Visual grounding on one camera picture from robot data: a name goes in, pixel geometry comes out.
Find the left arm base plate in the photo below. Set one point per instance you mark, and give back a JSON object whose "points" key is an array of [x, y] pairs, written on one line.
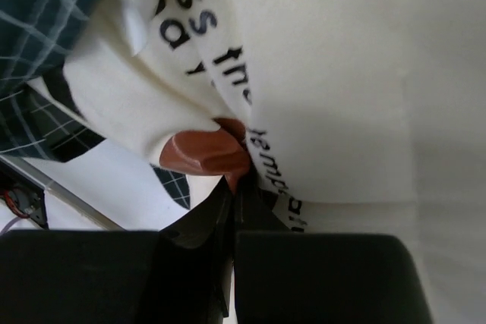
{"points": [[23, 190]]}

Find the dark checked pillowcase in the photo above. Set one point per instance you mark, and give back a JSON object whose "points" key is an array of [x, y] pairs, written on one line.
{"points": [[68, 83]]}

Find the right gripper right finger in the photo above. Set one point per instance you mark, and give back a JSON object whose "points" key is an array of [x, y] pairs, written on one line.
{"points": [[286, 277]]}

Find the cream pillow with bear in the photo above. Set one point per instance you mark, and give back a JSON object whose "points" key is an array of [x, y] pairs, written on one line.
{"points": [[356, 116]]}

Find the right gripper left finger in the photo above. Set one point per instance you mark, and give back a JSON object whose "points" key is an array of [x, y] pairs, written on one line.
{"points": [[181, 274]]}

